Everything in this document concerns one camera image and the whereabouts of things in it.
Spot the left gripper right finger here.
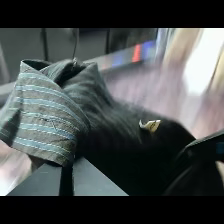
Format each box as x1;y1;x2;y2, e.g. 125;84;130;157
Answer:
72;156;129;197

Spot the dark striped shirt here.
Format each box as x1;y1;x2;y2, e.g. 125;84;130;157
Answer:
0;58;222;197

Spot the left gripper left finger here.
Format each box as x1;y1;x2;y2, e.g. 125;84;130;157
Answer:
7;162;63;197

